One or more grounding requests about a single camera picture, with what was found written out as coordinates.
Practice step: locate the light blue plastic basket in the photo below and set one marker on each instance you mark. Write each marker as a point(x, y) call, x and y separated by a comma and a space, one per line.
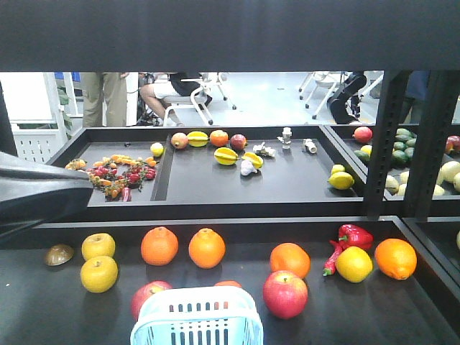
point(199, 315)

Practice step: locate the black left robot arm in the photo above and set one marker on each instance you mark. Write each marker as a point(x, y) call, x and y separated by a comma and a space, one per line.
point(33, 194)

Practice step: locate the red apple behind basket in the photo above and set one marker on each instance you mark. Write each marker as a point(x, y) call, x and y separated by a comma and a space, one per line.
point(145, 292)

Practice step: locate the white garlic bulb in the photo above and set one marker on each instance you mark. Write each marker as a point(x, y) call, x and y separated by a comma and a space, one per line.
point(247, 168)

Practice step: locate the yellow starfruit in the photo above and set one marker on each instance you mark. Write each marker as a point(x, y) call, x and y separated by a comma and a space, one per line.
point(225, 156)

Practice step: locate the orange fruit middle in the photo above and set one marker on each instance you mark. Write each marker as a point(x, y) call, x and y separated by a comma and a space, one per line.
point(206, 248)

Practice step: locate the orange fruit left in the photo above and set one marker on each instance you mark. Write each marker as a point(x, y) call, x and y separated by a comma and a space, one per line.
point(159, 246)

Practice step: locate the round orange fruit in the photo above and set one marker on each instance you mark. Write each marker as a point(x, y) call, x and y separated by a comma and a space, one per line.
point(290, 257)

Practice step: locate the yellow lemon on tray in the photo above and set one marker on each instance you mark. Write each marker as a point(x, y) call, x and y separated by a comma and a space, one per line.
point(341, 180)

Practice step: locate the black wooden produce stand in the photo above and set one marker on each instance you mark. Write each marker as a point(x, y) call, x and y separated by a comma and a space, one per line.
point(286, 202)

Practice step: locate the red apple front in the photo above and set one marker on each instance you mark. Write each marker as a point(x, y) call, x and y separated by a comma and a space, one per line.
point(285, 294)

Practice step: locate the red bell pepper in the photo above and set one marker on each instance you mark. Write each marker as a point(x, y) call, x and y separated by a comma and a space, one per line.
point(351, 235)

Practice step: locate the red chili pepper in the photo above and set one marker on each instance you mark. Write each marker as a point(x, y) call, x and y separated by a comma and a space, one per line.
point(329, 267)

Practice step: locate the yellow apple rear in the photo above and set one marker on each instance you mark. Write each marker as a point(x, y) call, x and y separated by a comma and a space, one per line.
point(100, 244)

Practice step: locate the yellow apple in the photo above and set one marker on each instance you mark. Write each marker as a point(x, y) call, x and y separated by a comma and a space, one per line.
point(100, 244)
point(99, 274)

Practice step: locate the yellow lemon fruit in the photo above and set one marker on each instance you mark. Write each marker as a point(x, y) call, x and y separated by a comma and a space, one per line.
point(354, 264)

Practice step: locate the yellow apple front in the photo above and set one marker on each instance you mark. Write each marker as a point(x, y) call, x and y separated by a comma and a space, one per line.
point(99, 274)

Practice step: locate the large orange with nub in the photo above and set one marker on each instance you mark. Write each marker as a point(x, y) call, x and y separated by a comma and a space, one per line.
point(396, 258)

